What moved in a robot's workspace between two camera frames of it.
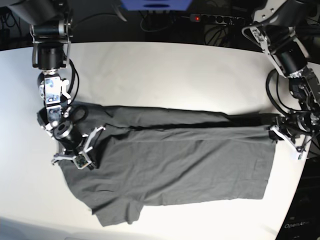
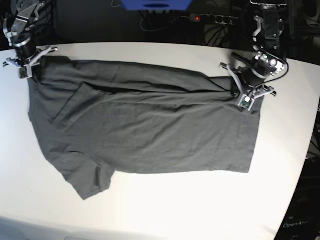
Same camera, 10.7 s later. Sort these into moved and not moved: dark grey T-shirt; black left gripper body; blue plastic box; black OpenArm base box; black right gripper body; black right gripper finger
Moved: black left gripper body; black right gripper body; dark grey T-shirt; black right gripper finger
Not moved: blue plastic box; black OpenArm base box
